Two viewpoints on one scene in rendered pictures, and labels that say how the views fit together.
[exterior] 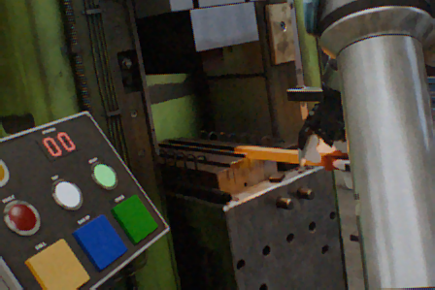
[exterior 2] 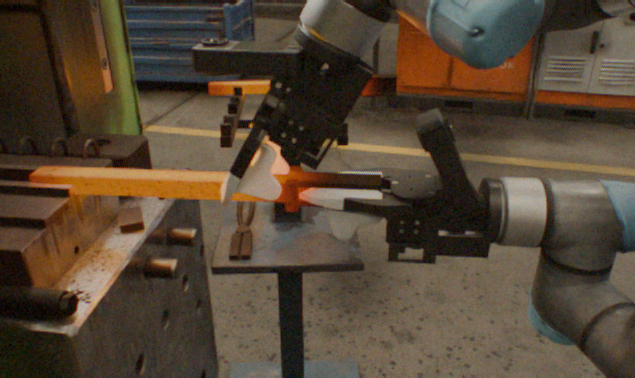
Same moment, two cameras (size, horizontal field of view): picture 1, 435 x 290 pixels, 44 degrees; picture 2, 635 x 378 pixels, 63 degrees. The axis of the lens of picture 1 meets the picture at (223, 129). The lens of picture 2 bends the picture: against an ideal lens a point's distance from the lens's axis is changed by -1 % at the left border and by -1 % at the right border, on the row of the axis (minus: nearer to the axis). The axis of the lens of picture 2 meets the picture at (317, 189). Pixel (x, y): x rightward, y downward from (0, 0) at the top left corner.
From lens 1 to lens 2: 75 cm
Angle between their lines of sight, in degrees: 45
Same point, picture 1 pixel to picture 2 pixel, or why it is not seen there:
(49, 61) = not seen: outside the picture
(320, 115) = (297, 106)
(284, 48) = not seen: outside the picture
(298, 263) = (176, 350)
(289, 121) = (90, 99)
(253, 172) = (87, 219)
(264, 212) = (132, 298)
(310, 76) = (108, 15)
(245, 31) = not seen: outside the picture
